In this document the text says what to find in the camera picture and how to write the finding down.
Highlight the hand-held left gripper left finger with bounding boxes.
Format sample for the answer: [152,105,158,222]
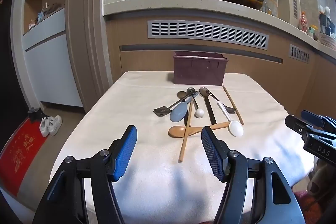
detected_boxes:
[31,125,138,224]

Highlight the glass bottles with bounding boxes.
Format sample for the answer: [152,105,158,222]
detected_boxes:
[262,1,279,16]

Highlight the person's right forearm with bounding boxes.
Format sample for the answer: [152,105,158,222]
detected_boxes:
[293,189,336,224]

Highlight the blue-grey plastic spoon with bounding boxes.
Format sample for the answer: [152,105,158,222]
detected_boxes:
[169,91,198,122]

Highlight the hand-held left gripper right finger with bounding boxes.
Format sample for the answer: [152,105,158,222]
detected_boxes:
[201,126,306,224]

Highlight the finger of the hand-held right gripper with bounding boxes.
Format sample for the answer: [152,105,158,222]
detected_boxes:
[285,115,315,139]
[301,110,336,130]

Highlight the purple plastic utensil box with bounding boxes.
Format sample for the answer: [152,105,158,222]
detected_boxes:
[172,51,228,86]

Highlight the wooden chopstick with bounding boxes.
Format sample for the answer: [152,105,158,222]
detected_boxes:
[178,97,194,163]
[222,85,245,126]

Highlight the brown door frame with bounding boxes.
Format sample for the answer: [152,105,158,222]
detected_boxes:
[66,0,113,114]

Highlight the white ceramic spoon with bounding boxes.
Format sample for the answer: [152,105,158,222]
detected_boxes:
[217,101,244,138]

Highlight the long grey vent grille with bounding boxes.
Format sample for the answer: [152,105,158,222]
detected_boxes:
[147,20,270,50]

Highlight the light blue cabinet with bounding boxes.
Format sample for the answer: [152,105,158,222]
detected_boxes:
[10,0,84,109]

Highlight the white and blue figurine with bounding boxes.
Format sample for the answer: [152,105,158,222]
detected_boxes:
[319,5,334,35]

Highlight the stack of plates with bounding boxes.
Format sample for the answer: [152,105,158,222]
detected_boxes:
[316,31,336,50]

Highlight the white tablecloth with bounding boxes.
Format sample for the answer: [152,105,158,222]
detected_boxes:
[49,70,315,224]

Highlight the shovel-shaped metal spoon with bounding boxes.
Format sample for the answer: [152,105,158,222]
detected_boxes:
[153,94,196,118]

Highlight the white round-headed spoon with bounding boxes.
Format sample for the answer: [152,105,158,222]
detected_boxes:
[194,97,205,118]

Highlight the wooden spoon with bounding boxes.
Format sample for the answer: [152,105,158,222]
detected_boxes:
[168,122,232,139]

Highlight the person's right hand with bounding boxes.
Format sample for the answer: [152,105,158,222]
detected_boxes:
[308,157,336,201]

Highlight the wooden counter cabinet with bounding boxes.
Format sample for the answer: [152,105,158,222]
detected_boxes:
[105,15,336,188]

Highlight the black-handled metal spoon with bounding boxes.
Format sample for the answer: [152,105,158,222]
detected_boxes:
[198,86,217,126]

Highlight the white sneaker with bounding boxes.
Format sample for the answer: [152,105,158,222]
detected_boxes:
[47,115,63,136]
[39,117,51,137]

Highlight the small grey vent grille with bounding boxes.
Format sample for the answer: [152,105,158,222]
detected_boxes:
[288,44,311,64]

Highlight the red doormat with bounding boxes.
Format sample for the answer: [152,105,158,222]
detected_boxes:
[0,116,49,197]

